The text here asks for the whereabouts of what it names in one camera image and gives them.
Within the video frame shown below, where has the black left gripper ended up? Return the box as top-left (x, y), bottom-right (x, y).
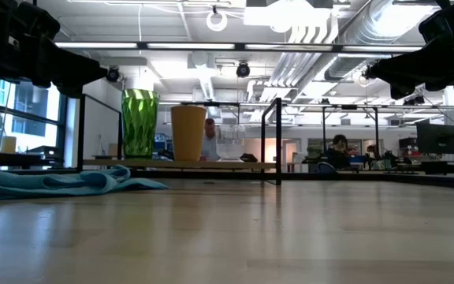
top-left (0, 23), bottom-right (110, 99)

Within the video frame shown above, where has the green faceted plastic cup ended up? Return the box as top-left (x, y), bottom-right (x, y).
top-left (121, 88), bottom-right (161, 159)

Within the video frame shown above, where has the orange plastic cup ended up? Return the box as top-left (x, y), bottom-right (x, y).
top-left (170, 104), bottom-right (208, 162)

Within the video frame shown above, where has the black computer monitor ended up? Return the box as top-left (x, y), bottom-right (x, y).
top-left (415, 122), bottom-right (454, 155)

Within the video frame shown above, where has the yellow cylinder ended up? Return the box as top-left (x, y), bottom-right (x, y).
top-left (0, 136), bottom-right (17, 155)

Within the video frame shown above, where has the person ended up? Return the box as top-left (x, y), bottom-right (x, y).
top-left (199, 118), bottom-right (221, 162)
top-left (326, 134), bottom-right (355, 170)

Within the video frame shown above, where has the teal cloth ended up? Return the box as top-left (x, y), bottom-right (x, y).
top-left (0, 164), bottom-right (169, 202)

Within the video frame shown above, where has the overhead light bar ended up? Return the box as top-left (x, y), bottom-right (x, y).
top-left (55, 40), bottom-right (423, 54)

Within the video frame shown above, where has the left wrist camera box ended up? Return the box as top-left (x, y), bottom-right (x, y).
top-left (12, 1), bottom-right (61, 40)

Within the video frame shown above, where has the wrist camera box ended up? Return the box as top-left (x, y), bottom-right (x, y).
top-left (419, 0), bottom-right (454, 43)
top-left (12, 1), bottom-right (61, 40)

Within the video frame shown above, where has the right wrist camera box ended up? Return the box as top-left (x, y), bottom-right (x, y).
top-left (419, 0), bottom-right (454, 43)

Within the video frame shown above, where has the black metal frame stand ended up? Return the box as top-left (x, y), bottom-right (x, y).
top-left (320, 104), bottom-right (381, 163)

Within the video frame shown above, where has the wooden shelf with black frame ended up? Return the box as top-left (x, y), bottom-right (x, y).
top-left (76, 93), bottom-right (284, 186)

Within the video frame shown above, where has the white hanging ring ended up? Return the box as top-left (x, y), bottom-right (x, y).
top-left (206, 10), bottom-right (229, 32)

